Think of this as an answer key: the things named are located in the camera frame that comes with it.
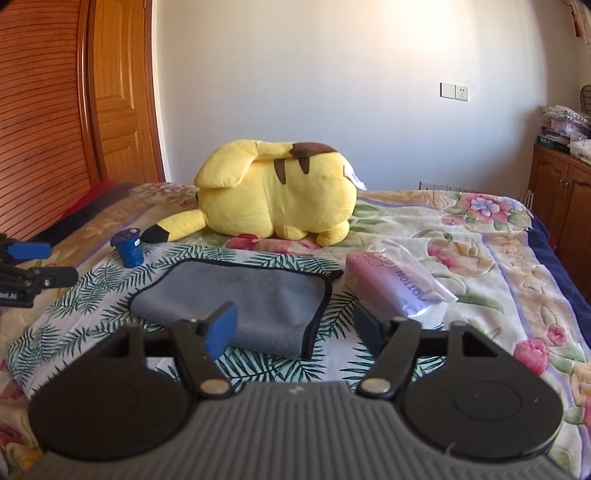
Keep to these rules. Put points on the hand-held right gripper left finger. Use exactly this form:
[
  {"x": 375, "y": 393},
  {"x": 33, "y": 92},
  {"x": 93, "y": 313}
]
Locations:
[{"x": 222, "y": 328}]

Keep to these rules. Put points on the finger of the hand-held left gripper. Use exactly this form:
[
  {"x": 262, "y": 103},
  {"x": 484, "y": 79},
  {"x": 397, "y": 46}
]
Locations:
[
  {"x": 28, "y": 250},
  {"x": 54, "y": 277}
]

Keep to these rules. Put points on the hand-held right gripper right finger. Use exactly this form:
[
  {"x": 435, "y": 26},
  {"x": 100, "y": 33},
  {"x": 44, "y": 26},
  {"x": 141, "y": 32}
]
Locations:
[{"x": 365, "y": 326}]

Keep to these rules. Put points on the grey towel with black trim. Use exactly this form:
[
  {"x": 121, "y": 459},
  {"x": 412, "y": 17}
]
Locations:
[{"x": 258, "y": 295}]

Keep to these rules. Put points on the white leaf print cloth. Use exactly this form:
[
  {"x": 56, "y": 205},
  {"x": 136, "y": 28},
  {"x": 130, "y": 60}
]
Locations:
[{"x": 92, "y": 297}]

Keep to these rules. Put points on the pink tissue pack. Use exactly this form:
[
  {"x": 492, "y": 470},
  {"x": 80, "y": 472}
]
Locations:
[{"x": 397, "y": 281}]

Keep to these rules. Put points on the red cloth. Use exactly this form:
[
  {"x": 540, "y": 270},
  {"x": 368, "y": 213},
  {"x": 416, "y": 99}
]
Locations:
[{"x": 90, "y": 201}]

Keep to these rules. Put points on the small blue cup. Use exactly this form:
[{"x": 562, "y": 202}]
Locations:
[{"x": 129, "y": 249}]

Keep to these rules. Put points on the wooden slatted headboard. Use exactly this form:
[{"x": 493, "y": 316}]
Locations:
[{"x": 41, "y": 115}]

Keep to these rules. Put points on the yellow plush toy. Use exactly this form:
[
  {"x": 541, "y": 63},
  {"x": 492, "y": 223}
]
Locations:
[{"x": 277, "y": 194}]

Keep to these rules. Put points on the wooden door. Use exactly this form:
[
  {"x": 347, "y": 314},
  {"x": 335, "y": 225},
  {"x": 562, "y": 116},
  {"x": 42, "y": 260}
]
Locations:
[{"x": 122, "y": 92}]

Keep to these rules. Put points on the dark blue bed sheet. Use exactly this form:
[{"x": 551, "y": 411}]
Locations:
[{"x": 561, "y": 272}]

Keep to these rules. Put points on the wooden cabinet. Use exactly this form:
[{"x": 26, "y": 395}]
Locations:
[{"x": 561, "y": 203}]

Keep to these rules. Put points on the stack of books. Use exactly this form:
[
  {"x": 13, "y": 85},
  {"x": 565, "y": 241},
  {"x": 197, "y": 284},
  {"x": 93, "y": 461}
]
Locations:
[{"x": 551, "y": 141}]

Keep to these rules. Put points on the white patterned cloth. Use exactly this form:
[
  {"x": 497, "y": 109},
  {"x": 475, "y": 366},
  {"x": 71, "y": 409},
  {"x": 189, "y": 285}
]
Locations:
[{"x": 581, "y": 150}]

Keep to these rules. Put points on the pile of folded cloths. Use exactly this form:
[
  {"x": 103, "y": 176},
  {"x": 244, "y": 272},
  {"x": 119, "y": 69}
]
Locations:
[{"x": 565, "y": 121}]

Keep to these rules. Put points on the electric fan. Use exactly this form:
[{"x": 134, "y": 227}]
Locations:
[{"x": 586, "y": 98}]

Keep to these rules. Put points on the red hanging ornament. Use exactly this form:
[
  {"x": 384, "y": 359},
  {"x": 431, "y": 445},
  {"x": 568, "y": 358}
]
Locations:
[{"x": 581, "y": 18}]

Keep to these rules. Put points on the white wall switch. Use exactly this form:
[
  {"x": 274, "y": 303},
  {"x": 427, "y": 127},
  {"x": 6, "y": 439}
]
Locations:
[{"x": 447, "y": 90}]

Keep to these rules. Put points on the white wall socket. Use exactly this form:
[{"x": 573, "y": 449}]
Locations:
[{"x": 462, "y": 93}]

